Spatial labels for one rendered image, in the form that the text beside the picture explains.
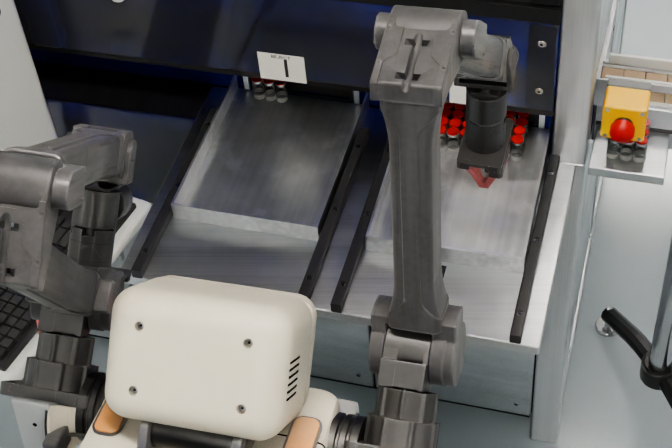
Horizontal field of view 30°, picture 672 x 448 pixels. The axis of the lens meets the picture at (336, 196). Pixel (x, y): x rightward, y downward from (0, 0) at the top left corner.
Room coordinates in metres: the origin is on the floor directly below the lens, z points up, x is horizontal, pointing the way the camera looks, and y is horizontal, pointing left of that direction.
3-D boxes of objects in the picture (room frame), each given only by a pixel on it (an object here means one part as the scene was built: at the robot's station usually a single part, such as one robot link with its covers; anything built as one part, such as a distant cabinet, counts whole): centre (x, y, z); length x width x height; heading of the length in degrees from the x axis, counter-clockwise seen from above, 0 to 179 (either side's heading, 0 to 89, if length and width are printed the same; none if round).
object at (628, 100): (1.51, -0.49, 1.00); 0.08 x 0.07 x 0.07; 160
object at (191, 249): (1.48, -0.04, 0.87); 0.70 x 0.48 x 0.02; 70
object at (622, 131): (1.47, -0.48, 1.00); 0.04 x 0.04 x 0.04; 70
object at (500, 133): (1.29, -0.22, 1.19); 0.10 x 0.07 x 0.07; 160
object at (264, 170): (1.60, 0.10, 0.90); 0.34 x 0.26 x 0.04; 160
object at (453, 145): (1.57, -0.25, 0.91); 0.18 x 0.02 x 0.05; 71
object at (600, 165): (1.55, -0.52, 0.87); 0.14 x 0.13 x 0.02; 160
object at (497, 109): (1.30, -0.22, 1.25); 0.07 x 0.06 x 0.07; 160
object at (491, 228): (1.48, -0.22, 0.90); 0.34 x 0.26 x 0.04; 161
